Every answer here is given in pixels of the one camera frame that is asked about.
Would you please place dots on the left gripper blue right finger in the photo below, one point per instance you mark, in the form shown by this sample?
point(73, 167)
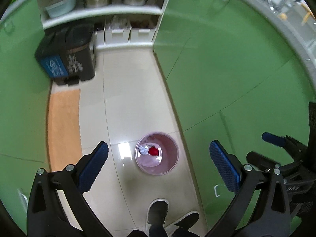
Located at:
point(271, 216)

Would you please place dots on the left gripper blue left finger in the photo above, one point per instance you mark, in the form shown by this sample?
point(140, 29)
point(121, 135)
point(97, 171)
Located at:
point(45, 214)

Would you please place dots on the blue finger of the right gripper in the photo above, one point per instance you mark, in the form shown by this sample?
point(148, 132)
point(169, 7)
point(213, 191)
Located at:
point(261, 162)
point(273, 139)

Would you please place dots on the steel kitchen sink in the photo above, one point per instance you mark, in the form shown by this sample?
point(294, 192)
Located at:
point(299, 17)

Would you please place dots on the orange floor mat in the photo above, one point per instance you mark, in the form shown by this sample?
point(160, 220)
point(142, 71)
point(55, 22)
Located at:
point(63, 130)

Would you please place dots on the right black shoe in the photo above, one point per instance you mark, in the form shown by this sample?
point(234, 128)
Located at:
point(185, 222)

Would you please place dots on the black shoe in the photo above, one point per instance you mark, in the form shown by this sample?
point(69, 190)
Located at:
point(157, 212)
point(185, 222)

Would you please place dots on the pink round waste basket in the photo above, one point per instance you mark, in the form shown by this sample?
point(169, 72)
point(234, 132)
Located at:
point(156, 154)

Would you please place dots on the left black shoe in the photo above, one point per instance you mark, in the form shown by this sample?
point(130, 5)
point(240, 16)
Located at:
point(157, 212)

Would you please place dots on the yellow sponge holder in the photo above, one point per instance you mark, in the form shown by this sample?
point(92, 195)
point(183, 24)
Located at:
point(283, 16)

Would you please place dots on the black dual pedal bin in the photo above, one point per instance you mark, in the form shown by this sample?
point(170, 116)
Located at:
point(67, 55)

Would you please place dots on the white storage bin right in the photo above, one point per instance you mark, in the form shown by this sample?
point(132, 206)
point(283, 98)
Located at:
point(142, 31)

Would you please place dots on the white storage bin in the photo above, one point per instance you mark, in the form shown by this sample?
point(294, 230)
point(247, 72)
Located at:
point(142, 31)
point(117, 30)

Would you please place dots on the white storage bin middle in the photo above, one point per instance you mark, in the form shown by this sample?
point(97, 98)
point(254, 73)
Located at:
point(117, 30)

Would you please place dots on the pale blue basin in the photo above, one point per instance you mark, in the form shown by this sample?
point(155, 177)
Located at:
point(60, 8)

